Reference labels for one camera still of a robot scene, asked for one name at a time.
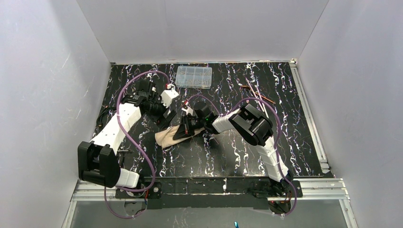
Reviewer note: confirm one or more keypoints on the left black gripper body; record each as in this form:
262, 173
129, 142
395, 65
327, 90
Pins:
165, 114

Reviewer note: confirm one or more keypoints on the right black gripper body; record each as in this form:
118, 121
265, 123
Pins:
191, 124

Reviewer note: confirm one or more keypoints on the beige cloth napkin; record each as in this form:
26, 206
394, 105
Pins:
165, 138

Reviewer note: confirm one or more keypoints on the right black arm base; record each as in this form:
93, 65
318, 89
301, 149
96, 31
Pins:
269, 188

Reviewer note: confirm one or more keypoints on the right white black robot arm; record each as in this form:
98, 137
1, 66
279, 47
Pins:
253, 126

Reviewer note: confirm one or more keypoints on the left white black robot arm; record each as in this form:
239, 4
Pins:
97, 159

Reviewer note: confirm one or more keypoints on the clear plastic screw box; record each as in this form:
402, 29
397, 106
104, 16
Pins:
193, 77

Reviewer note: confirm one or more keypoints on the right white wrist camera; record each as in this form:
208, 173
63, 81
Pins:
187, 110

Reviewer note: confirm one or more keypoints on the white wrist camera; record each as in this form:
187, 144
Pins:
167, 96
187, 110

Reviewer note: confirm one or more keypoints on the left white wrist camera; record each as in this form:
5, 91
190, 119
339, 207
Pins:
167, 96

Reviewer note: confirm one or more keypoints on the aluminium frame rail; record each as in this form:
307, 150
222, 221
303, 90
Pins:
312, 189

